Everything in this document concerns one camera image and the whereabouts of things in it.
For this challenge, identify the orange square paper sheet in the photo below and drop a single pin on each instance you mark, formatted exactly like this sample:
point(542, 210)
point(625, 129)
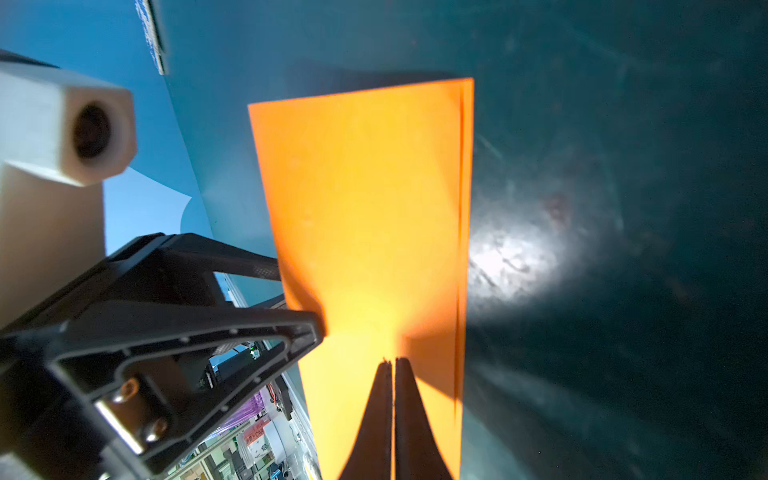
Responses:
point(369, 197)

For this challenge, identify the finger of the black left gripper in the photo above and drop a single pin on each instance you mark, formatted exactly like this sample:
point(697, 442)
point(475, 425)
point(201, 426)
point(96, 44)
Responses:
point(180, 267)

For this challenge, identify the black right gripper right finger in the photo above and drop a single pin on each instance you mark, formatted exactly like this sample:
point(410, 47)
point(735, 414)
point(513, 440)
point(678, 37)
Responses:
point(416, 453)

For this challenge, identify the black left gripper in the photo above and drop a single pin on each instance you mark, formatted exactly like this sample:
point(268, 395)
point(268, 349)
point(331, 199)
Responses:
point(96, 381)

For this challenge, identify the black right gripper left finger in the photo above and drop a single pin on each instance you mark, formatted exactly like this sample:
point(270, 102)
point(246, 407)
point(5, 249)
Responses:
point(371, 454)

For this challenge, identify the blue dotted glove left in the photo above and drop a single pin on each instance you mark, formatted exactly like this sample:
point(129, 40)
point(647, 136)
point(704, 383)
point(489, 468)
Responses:
point(146, 16)

